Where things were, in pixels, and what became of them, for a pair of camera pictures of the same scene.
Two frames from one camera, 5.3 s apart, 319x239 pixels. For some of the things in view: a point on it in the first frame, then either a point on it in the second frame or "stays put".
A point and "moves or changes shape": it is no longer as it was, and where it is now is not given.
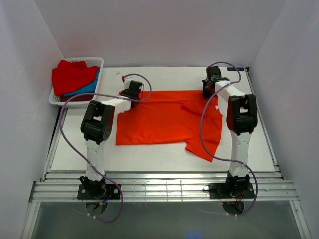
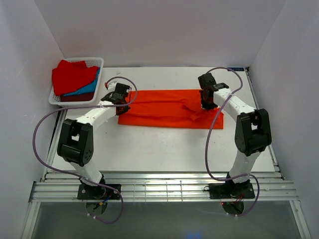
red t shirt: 69,76 stays put
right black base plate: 233,190 stays put
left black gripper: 124,92 -> 126,109
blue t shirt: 88,88 stays put
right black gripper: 205,94 -> 206,106
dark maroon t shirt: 78,98 stays put
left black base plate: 98,191 stays put
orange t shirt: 172,116 moves or changes shape
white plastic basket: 90,61 stays put
